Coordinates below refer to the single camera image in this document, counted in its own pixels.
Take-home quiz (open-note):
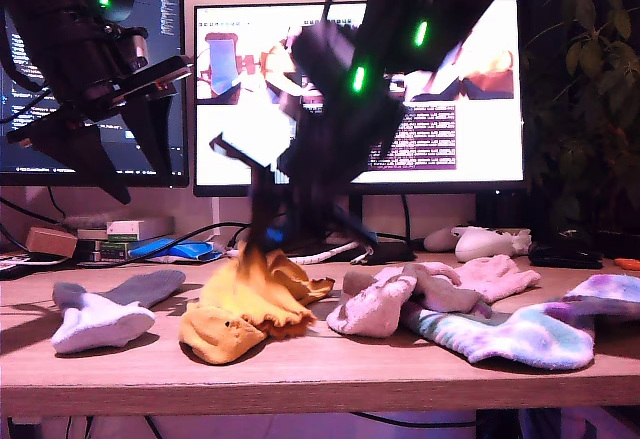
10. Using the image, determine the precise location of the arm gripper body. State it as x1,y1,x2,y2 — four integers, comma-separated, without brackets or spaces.
5,46,195,146

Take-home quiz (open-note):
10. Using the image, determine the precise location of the orange ruffled sock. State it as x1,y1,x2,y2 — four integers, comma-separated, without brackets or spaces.
197,241,321,339
178,276,336,366

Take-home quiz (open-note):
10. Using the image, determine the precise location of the white pale blue sock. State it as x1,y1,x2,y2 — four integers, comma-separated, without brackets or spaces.
51,268,187,355

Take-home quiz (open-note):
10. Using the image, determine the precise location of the white green-labelled box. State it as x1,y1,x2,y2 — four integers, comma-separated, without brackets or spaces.
105,221,147,244

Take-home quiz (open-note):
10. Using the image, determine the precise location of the small brown box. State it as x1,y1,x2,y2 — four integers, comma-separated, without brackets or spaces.
24,227,79,260

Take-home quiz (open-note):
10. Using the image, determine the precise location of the blue plastic packet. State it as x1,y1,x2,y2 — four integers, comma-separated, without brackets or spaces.
128,238,225,265

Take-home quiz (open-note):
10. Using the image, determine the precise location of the dark green-labelled box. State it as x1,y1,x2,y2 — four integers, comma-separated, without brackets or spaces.
74,239,132,264

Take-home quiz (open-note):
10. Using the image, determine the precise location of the monitor showing dark code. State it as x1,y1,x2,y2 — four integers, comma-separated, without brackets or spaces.
0,0,190,190

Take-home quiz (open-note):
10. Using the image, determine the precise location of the pink fluffy sock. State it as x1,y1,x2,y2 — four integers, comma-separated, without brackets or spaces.
326,264,484,339
439,253,543,306

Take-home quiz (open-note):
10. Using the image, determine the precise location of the black patterned pad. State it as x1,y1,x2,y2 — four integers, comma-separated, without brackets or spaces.
0,252,76,283

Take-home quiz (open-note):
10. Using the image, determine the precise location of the white rounded controller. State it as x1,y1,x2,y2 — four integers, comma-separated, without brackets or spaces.
422,228,459,254

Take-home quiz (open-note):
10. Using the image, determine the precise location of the white game controller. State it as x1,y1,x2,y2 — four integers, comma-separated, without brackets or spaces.
452,227,532,264

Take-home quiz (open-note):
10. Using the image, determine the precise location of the monitor showing white windows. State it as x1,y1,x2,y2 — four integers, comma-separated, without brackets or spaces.
192,0,525,266

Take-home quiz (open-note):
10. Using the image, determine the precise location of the pastel tie-dye sock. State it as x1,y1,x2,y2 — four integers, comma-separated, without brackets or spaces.
542,273,640,320
399,299,596,372

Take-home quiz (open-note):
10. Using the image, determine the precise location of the black flat case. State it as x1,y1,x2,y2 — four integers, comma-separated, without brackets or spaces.
527,242,605,271

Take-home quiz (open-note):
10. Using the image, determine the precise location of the green potted plant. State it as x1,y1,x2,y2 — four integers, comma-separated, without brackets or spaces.
519,0,640,255

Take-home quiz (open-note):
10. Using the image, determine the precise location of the white spiral cable wrap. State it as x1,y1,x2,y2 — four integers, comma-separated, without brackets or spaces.
287,239,374,266

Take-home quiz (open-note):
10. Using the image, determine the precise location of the black code monitor cable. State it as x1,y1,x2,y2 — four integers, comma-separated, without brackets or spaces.
47,187,67,220

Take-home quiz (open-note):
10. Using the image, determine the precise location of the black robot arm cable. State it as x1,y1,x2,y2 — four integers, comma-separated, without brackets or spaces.
0,33,56,128

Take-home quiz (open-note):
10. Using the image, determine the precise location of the long black desk cable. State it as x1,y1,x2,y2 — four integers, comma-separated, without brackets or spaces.
74,221,416,268

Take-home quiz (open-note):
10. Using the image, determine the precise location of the arm white camera box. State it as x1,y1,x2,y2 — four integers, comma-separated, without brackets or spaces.
209,106,299,170

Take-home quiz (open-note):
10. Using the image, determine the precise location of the slanting black cable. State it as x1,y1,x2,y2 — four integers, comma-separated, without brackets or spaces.
0,197,66,228

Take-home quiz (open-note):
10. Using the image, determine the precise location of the black cable under table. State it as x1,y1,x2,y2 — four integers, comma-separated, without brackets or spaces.
349,411,476,430

